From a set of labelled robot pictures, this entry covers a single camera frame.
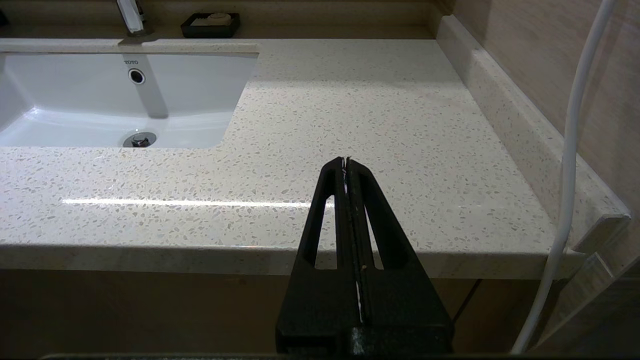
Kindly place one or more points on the clear glass panel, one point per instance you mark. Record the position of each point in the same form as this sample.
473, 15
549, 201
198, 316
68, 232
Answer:
590, 310

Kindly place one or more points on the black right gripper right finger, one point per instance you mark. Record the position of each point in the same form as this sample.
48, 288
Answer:
400, 305

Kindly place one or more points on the round beige soap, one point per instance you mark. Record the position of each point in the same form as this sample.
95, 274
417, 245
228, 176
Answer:
219, 19

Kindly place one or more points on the chrome sink drain stopper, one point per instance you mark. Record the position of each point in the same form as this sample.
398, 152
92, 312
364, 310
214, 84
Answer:
139, 139

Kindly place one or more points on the black soap dish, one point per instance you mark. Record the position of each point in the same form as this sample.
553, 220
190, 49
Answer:
200, 31

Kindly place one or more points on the chrome faucet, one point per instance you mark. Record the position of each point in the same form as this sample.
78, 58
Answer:
131, 17

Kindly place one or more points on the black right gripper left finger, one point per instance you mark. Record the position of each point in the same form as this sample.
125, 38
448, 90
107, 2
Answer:
320, 305

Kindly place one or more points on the wooden vanity cabinet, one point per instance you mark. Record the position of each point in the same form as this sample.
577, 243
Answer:
150, 310

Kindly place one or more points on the metal glass panel bracket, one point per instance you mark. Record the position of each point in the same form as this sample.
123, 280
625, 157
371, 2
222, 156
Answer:
602, 230

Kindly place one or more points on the white ceramic sink basin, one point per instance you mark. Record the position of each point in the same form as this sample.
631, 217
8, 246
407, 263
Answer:
75, 100

